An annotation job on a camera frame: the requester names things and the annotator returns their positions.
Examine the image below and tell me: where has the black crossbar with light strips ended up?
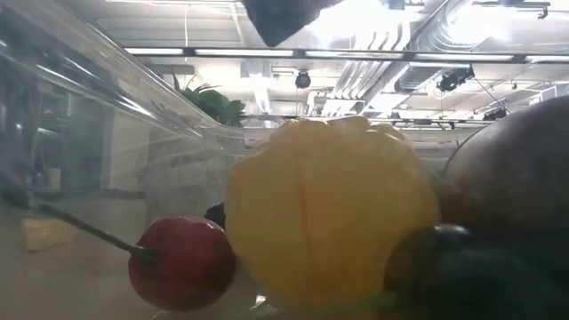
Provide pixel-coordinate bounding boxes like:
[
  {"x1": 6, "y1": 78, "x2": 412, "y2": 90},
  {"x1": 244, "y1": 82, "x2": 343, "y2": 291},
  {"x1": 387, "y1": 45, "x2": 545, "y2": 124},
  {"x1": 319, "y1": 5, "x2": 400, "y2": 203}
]
[{"x1": 123, "y1": 46, "x2": 569, "y2": 63}]

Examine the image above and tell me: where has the silver ventilation duct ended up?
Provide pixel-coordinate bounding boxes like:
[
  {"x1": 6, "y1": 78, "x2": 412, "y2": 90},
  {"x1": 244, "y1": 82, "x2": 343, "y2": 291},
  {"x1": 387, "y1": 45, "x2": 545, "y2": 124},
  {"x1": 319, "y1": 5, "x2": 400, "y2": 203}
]
[{"x1": 395, "y1": 0, "x2": 569, "y2": 92}]

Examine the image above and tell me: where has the clear plastic tupperware container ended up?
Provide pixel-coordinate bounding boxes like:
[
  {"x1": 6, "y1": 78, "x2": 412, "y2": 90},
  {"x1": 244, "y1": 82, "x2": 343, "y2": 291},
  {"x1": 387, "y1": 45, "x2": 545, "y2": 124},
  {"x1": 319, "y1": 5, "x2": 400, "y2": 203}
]
[{"x1": 0, "y1": 0, "x2": 569, "y2": 320}]

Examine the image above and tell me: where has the brown toy kiwi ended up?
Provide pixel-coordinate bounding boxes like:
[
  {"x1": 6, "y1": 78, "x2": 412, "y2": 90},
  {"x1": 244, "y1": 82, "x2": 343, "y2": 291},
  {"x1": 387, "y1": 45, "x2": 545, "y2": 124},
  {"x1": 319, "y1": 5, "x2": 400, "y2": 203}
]
[{"x1": 437, "y1": 95, "x2": 569, "y2": 268}]

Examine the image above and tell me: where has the red toy cherry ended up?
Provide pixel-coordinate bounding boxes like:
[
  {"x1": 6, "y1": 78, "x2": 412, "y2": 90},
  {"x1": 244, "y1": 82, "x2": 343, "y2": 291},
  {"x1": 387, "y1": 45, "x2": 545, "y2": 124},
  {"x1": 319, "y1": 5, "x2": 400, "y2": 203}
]
[{"x1": 0, "y1": 184, "x2": 237, "y2": 312}]

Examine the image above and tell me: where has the succulent in white patterned pot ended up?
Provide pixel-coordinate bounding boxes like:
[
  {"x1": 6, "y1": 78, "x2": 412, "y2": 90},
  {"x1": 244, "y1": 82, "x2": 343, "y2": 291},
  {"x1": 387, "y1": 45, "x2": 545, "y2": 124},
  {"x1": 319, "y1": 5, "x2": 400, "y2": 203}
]
[{"x1": 141, "y1": 73, "x2": 246, "y2": 219}]

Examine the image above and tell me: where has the dark toy cherry green stem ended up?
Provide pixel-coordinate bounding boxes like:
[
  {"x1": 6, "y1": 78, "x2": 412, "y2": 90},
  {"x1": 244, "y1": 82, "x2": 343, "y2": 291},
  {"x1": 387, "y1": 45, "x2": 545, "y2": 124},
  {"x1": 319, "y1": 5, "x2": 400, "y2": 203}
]
[{"x1": 310, "y1": 224, "x2": 569, "y2": 320}]

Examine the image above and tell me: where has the black ceiling-hung camera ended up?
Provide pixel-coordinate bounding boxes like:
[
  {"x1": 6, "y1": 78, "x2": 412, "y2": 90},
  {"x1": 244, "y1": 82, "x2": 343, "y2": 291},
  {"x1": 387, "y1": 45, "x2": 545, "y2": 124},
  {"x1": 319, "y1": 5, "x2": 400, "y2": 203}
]
[{"x1": 437, "y1": 66, "x2": 476, "y2": 93}]

